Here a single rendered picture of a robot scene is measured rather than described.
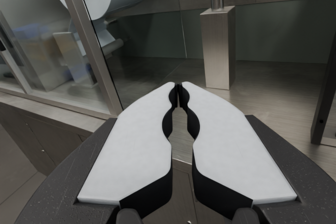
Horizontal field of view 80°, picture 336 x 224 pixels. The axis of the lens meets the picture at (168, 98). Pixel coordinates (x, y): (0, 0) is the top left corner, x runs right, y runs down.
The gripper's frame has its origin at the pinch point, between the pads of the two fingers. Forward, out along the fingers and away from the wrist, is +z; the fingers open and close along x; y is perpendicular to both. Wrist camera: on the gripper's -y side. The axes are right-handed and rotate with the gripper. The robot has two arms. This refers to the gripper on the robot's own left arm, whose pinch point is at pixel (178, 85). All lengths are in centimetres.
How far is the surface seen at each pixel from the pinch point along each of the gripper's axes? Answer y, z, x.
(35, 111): 42, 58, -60
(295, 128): 30, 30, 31
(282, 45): 20, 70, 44
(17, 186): 143, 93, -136
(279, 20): 11, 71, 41
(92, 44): 9.7, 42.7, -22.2
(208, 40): 14, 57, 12
